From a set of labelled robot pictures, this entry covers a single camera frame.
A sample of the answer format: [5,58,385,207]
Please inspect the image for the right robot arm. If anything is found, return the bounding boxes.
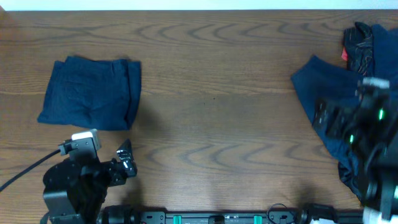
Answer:
[313,87,397,223]

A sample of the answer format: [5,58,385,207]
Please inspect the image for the red garment piece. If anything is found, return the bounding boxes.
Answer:
[341,47,348,62]

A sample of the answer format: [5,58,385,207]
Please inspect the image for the black patterned garment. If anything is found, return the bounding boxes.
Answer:
[343,22,375,77]

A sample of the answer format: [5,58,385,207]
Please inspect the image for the navy blue garment pile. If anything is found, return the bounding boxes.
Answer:
[290,24,398,200]

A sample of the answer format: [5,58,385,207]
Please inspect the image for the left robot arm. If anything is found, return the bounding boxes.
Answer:
[40,138,141,224]

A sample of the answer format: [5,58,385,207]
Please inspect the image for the navy blue shorts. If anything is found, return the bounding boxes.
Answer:
[37,56,141,131]

